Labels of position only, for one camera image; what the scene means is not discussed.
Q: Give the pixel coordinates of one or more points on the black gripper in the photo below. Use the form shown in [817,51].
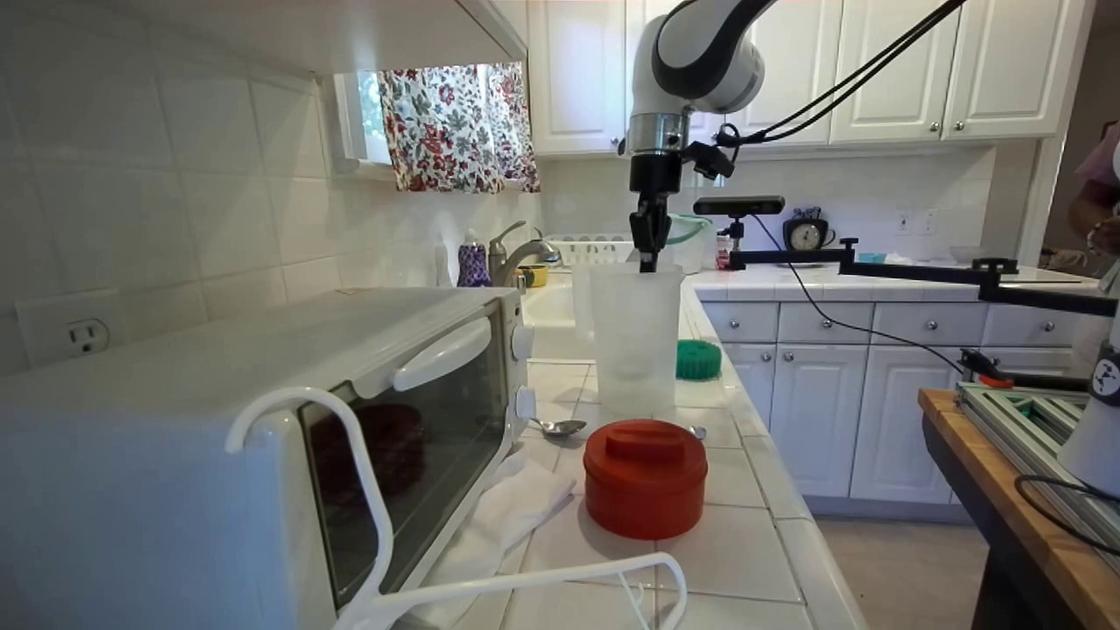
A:
[655,176]

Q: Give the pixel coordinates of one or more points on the translucent plastic jug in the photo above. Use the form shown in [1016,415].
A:
[634,352]

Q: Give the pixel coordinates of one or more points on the red jug lid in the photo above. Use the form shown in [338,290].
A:
[646,478]

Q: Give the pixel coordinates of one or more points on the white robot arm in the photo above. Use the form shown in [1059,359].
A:
[703,58]

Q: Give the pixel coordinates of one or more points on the white dish rack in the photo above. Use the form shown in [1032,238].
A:
[583,254]

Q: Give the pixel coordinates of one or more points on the yellow sponge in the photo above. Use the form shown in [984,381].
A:
[536,276]

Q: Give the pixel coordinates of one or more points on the white sink basin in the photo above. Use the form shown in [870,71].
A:
[548,317]

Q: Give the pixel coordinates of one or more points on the green smiley scrubber sponge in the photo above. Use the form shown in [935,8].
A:
[699,359]

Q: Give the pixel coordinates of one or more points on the metal faucet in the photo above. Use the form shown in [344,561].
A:
[512,248]

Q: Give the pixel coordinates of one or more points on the small dark clock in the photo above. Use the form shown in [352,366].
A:
[807,231]

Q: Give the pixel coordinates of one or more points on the purple soap bottle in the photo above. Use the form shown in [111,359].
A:
[473,267]

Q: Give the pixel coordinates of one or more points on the red white sauce packet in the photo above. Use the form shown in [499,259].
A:
[699,433]

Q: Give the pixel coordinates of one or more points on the metal spoon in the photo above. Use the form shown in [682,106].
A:
[563,427]

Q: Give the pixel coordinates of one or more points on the floral curtain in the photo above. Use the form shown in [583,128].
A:
[459,128]

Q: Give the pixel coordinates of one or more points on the white lower cabinets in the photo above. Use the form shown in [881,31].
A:
[817,407]

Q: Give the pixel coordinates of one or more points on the white cabinets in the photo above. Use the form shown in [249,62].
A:
[897,71]
[817,407]

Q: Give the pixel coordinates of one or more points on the white upper cabinets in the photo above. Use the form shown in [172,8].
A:
[897,71]

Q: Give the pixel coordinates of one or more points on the white cloth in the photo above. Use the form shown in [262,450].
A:
[501,513]

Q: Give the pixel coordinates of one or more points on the red black clamp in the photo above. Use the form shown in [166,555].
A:
[990,377]

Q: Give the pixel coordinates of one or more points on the wooden table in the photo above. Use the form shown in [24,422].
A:
[1053,546]

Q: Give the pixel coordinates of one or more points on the white toaster oven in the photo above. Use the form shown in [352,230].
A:
[176,467]

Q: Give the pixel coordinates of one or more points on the black stereo camera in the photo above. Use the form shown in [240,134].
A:
[740,205]

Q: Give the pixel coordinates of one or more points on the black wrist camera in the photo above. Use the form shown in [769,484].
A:
[717,150]

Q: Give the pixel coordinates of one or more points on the black camera boom stand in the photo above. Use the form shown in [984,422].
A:
[911,272]

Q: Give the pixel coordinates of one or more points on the white wall outlet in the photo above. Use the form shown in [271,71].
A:
[75,334]

